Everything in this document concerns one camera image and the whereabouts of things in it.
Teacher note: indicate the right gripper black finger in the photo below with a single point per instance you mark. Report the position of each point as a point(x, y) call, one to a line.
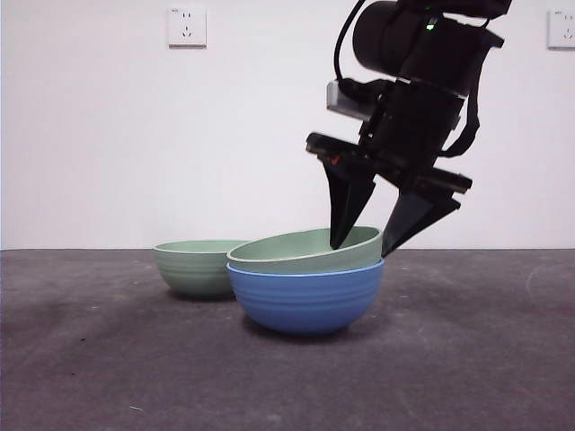
point(343, 202)
point(413, 220)

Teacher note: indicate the green ribbed bowl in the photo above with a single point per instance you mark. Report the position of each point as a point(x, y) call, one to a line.
point(193, 269)
point(310, 253)

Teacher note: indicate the blue ribbed bowl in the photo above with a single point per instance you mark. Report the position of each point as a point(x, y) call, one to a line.
point(305, 301)

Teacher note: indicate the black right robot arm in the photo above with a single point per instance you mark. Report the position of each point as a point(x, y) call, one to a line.
point(386, 36)

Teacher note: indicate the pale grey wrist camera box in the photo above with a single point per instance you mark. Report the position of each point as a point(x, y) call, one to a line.
point(337, 96)

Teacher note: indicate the white wall socket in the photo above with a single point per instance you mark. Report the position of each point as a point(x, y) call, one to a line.
point(187, 27)
point(561, 29)

